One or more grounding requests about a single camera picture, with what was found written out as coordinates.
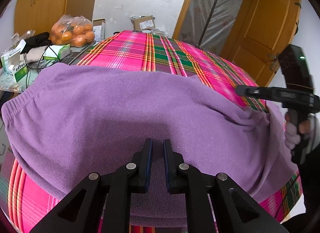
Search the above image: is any purple knit sweater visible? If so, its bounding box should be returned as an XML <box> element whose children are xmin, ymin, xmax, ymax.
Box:
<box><xmin>1</xmin><ymin>63</ymin><xmax>298</xmax><ymax>228</ymax></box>

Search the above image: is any folding side table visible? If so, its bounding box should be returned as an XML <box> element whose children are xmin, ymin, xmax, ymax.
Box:
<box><xmin>1</xmin><ymin>42</ymin><xmax>97</xmax><ymax>93</ymax></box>

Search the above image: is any right hand white glove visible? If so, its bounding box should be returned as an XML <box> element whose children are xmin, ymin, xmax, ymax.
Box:
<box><xmin>285</xmin><ymin>112</ymin><xmax>320</xmax><ymax>154</ymax></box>

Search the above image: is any pink plaid bed cover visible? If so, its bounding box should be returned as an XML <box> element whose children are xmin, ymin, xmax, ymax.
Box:
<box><xmin>1</xmin><ymin>31</ymin><xmax>302</xmax><ymax>232</ymax></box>

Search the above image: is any wooden door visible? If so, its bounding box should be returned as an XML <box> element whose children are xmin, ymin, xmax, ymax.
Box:
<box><xmin>220</xmin><ymin>0</ymin><xmax>301</xmax><ymax>87</ymax></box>

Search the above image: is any plastic covered doorway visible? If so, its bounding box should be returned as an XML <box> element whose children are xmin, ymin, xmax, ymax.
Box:
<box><xmin>178</xmin><ymin>0</ymin><xmax>243</xmax><ymax>55</ymax></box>

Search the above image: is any green white medicine box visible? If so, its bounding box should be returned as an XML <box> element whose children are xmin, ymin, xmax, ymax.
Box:
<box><xmin>8</xmin><ymin>62</ymin><xmax>28</xmax><ymax>83</ymax></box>

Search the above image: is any cardboard box with label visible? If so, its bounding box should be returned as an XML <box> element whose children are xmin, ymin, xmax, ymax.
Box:
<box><xmin>130</xmin><ymin>16</ymin><xmax>155</xmax><ymax>31</ymax></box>

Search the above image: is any black folded cloth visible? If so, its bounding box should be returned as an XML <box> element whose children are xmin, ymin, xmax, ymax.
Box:
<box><xmin>20</xmin><ymin>32</ymin><xmax>52</xmax><ymax>54</ymax></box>

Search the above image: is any bag of oranges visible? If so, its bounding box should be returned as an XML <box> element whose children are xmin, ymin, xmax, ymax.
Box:
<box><xmin>50</xmin><ymin>15</ymin><xmax>95</xmax><ymax>48</ymax></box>

